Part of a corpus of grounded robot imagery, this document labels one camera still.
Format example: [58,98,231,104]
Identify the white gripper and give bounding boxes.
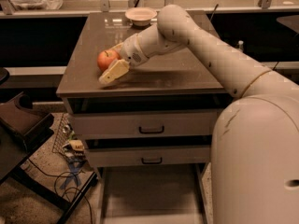
[99,35,149,85]

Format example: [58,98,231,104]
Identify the red apple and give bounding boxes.
[97,49,120,72]

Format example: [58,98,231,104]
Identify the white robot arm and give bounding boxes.
[97,5,299,224]

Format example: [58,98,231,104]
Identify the grey drawer cabinet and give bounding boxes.
[56,10,237,173]

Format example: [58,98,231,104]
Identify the middle grey drawer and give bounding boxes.
[85,145,210,167]

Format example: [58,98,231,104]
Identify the top grey drawer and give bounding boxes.
[68,109,219,139]

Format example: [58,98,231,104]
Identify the open bottom grey drawer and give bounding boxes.
[96,164,213,224]

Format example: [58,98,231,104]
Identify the white bowl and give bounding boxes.
[125,7,157,27]

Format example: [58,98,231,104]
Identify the dark brown side table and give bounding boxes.
[0,92,96,224]

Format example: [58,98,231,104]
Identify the blue tape strip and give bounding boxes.
[60,162,84,189]

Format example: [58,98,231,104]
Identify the clear plastic water bottle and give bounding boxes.
[237,40,244,51]

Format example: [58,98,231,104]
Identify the wire mesh rack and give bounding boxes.
[52,113,71,155]

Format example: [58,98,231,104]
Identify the black floor cable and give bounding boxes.
[27,157,94,224]

